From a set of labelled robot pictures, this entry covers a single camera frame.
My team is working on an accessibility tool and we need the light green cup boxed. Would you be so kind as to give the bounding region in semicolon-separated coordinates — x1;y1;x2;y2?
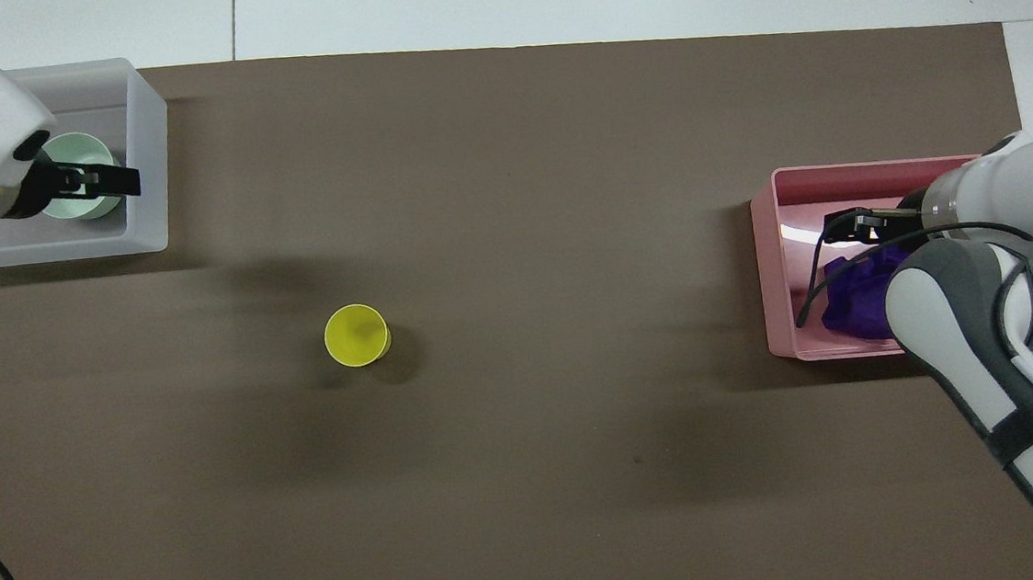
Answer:
35;128;128;225

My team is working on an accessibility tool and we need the yellow cup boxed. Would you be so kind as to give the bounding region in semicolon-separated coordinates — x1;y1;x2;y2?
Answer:
322;301;395;371

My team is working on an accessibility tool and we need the pink plastic bin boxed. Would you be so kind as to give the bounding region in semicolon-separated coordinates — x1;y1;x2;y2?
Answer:
747;152;1003;367

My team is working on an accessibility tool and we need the purple cloth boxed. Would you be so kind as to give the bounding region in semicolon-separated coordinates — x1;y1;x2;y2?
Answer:
815;245;923;346

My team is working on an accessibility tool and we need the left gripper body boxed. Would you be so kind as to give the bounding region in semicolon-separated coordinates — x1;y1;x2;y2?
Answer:
5;151;85;221

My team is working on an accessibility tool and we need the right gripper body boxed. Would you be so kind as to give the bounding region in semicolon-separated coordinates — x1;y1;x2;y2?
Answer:
872;188;937;254

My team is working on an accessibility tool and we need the translucent white plastic bin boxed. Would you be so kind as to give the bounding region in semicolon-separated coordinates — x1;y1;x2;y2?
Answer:
0;54;180;267

